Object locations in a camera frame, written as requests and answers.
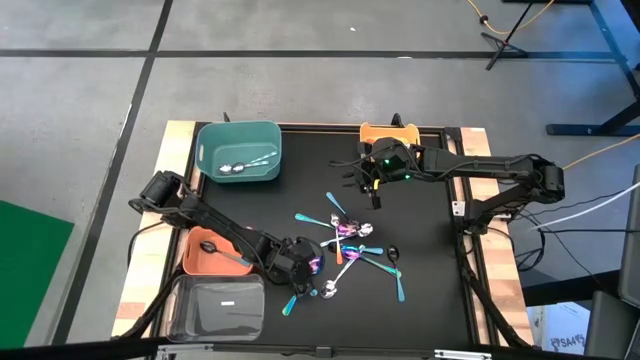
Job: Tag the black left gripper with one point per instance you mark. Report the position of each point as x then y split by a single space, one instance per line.
295 260

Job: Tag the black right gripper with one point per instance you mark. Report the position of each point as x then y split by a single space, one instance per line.
367 180

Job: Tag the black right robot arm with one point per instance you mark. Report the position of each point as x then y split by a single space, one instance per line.
475 162

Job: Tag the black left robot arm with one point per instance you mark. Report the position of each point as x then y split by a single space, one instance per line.
215 222

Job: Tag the yellow plastic bin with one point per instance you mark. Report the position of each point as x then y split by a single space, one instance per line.
390 131

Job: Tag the small black clamp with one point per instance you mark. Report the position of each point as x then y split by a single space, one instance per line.
226 118
397 120

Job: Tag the clear plastic bin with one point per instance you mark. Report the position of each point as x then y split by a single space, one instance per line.
215 320

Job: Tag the orange plastic bin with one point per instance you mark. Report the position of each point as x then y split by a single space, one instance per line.
200 265

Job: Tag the teal plastic bin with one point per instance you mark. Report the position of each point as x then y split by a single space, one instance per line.
235 140

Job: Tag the black tripod stand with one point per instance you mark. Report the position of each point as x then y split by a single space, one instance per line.
502 42

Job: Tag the white cardboard box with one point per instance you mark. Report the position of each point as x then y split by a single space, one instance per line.
560 330

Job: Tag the black chair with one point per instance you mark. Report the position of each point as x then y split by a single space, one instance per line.
612 330

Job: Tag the green floor mat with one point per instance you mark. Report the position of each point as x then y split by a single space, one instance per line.
30 275

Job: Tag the white mounting bracket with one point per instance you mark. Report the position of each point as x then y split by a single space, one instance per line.
458 208

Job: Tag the black frame bar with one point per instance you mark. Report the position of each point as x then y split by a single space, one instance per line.
100 347

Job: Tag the black desk frame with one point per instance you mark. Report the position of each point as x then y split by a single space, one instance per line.
590 129

